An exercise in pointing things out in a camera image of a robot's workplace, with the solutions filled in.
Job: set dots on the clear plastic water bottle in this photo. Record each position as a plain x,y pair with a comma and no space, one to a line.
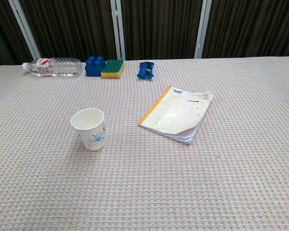
55,67

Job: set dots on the woven beige tablecloth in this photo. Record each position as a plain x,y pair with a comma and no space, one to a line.
144,168

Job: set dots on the worn notebook yellow spine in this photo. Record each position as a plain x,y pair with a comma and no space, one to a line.
175,113

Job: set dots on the white paper cup blue flower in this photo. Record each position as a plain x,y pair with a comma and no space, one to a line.
90,134

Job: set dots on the blue plastic building block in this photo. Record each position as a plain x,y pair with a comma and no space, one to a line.
94,67

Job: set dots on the yellow green kitchen sponge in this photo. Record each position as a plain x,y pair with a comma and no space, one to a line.
112,69

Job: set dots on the blue toy car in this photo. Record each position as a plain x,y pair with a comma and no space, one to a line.
145,70

